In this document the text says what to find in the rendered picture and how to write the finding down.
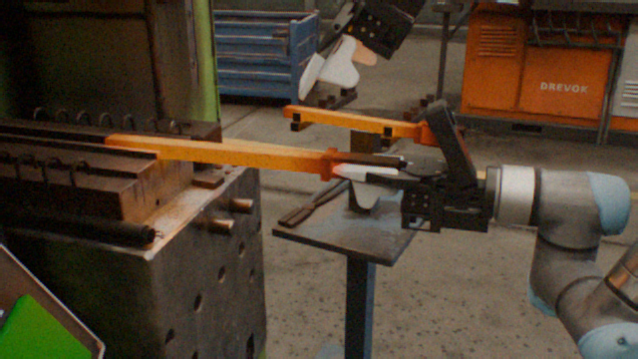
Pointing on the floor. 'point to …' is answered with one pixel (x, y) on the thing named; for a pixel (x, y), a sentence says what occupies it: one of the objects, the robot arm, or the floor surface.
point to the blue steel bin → (264, 52)
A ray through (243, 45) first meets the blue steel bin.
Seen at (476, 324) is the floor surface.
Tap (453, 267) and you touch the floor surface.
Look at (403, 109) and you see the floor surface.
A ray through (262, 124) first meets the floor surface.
